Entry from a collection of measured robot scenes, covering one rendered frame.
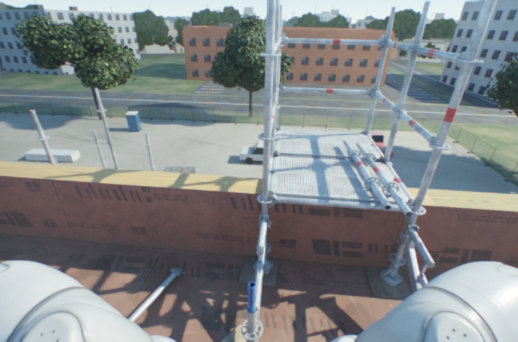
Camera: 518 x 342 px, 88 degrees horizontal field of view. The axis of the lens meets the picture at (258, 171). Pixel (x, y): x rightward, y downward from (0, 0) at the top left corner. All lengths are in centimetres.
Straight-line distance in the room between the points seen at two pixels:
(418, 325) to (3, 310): 54
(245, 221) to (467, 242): 181
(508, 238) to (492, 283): 237
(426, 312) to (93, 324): 42
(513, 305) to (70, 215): 297
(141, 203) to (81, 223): 71
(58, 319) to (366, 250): 236
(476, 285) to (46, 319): 58
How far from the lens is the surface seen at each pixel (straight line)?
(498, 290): 55
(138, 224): 271
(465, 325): 45
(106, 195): 266
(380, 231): 246
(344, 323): 231
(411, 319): 44
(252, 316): 157
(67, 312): 44
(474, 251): 289
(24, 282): 55
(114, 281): 268
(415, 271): 228
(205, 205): 231
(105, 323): 45
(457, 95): 194
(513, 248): 302
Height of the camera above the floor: 189
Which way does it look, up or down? 29 degrees down
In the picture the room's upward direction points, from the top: 1 degrees clockwise
